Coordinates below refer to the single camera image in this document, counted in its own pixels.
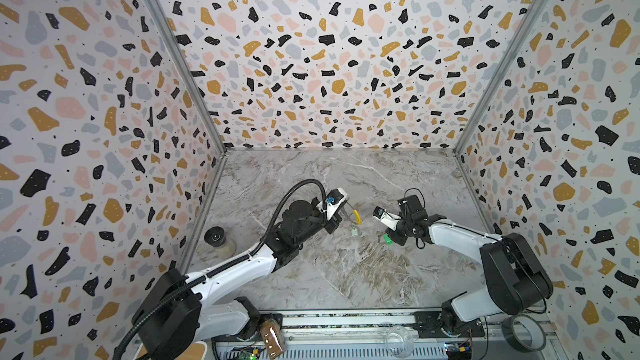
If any metal key gauge with yellow handle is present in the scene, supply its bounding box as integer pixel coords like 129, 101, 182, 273
348, 208, 363, 238

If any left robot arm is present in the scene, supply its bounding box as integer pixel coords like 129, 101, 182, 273
133, 189, 348, 359

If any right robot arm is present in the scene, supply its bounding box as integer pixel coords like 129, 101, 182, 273
373, 195, 553, 336

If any clear glass jar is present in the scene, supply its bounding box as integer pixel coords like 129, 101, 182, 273
384, 326, 414, 358

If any black round lens cap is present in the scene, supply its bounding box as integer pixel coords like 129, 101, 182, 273
203, 226, 226, 248

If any brown circuit box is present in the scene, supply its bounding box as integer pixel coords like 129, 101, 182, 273
260, 318, 285, 360

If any grey tape roll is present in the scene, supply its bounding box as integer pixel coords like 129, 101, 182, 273
501, 314, 547, 353

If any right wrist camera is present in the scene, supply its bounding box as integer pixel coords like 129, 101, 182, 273
373, 207, 401, 231

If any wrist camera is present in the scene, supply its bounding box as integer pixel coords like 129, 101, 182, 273
373, 207, 401, 231
317, 188, 348, 220

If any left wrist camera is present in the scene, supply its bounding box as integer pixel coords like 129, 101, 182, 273
317, 188, 348, 220

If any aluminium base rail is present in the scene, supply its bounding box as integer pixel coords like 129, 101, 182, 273
203, 308, 567, 359

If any black corrugated cable conduit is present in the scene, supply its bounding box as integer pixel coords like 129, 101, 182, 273
112, 177, 328, 360

